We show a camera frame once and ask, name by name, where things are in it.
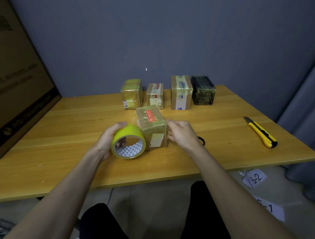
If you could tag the person's left hand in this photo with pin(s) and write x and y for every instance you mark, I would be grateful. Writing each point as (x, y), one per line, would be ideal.
(105, 142)

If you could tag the person's right hand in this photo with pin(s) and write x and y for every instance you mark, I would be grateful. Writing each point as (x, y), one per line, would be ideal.
(183, 135)

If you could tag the yellow tape roll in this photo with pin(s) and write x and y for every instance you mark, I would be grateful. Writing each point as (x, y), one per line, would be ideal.
(129, 130)

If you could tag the brown box with white label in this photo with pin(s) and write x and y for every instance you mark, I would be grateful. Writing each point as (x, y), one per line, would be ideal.
(181, 93)

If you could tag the small carton red label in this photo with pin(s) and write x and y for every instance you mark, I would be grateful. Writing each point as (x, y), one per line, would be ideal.
(155, 97)

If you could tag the black cardboard box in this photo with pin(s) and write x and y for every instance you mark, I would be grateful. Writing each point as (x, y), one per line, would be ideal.
(203, 91)

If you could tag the small carton yellow tape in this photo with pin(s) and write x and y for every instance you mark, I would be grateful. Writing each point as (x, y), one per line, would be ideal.
(131, 94)

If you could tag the person's left forearm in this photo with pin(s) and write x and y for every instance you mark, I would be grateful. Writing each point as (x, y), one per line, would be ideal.
(49, 202)

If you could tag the person's right forearm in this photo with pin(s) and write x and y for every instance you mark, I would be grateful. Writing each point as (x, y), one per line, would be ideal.
(238, 199)

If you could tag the person's black trousers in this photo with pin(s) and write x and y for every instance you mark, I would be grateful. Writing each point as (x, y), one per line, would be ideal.
(204, 214)

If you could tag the yellow utility knife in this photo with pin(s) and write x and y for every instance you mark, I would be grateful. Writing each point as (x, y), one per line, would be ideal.
(262, 133)

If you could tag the large flat brown carton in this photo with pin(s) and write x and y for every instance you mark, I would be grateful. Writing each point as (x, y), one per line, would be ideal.
(22, 81)

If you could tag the wide white paper floor label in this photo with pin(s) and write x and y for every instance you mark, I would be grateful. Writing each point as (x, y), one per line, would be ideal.
(270, 208)

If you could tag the grey pleated curtain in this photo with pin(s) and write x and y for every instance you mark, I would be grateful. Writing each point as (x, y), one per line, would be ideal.
(300, 133)

